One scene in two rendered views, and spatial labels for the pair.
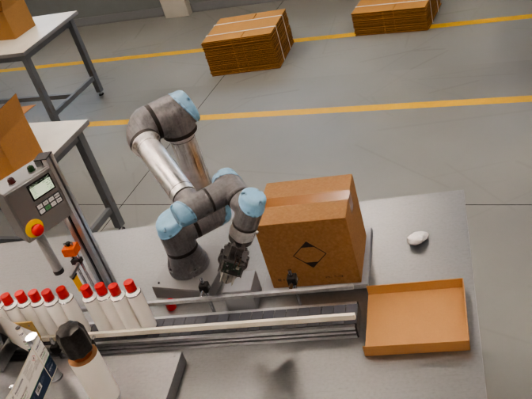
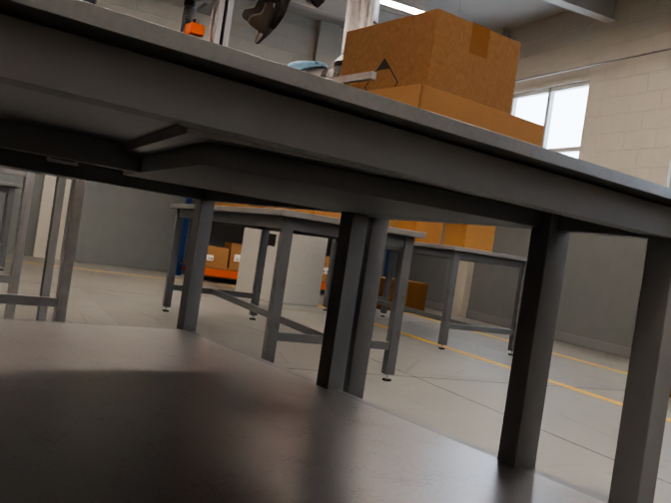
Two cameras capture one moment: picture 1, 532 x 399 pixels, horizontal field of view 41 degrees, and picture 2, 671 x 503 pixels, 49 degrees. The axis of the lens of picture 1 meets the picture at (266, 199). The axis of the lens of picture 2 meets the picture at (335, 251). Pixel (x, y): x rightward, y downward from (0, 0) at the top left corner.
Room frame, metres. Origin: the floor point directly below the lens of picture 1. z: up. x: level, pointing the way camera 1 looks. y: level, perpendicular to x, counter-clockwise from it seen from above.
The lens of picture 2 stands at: (0.51, -0.90, 0.64)
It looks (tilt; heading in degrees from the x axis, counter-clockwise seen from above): 0 degrees down; 34
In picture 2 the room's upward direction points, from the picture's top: 8 degrees clockwise
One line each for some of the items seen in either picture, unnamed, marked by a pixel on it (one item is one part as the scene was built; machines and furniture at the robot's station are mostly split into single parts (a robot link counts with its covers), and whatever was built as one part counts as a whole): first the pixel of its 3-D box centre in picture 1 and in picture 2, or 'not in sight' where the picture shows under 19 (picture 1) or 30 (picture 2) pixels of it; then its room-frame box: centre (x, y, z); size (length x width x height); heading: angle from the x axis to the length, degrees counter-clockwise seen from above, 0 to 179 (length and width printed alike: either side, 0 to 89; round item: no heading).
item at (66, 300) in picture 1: (72, 310); not in sight; (1.91, 0.73, 0.98); 0.05 x 0.05 x 0.20
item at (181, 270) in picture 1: (184, 255); not in sight; (2.09, 0.34, 0.93); 0.15 x 0.15 x 0.10
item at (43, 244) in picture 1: (46, 248); (185, 37); (2.02, 0.74, 1.18); 0.04 x 0.04 x 0.21
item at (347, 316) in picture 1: (188, 328); not in sight; (1.74, 0.36, 0.91); 1.07 x 0.01 x 0.02; 71
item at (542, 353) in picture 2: not in sight; (300, 341); (2.01, 0.17, 0.40); 0.86 x 0.83 x 0.79; 60
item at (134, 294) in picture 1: (138, 305); not in sight; (1.83, 0.49, 0.98); 0.05 x 0.05 x 0.20
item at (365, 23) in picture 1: (397, 9); not in sight; (5.79, -1.56, 0.10); 0.64 x 0.52 x 0.20; 57
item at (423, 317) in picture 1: (415, 316); (413, 124); (1.54, -0.32, 0.85); 0.30 x 0.26 x 0.04; 71
